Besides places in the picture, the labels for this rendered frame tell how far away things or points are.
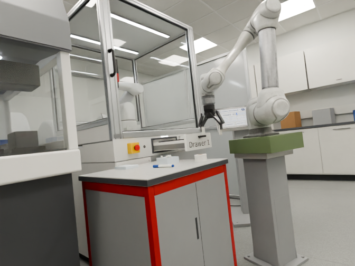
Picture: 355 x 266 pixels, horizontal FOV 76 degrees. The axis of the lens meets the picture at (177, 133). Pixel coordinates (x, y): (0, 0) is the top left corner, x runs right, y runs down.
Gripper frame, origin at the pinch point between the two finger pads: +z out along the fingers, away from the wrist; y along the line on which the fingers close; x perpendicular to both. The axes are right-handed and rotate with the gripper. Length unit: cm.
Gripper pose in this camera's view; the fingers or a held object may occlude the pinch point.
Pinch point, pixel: (212, 134)
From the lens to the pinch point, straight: 157.2
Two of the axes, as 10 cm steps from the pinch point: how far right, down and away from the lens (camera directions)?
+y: -7.4, 1.0, 6.7
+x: -6.6, 0.4, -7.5
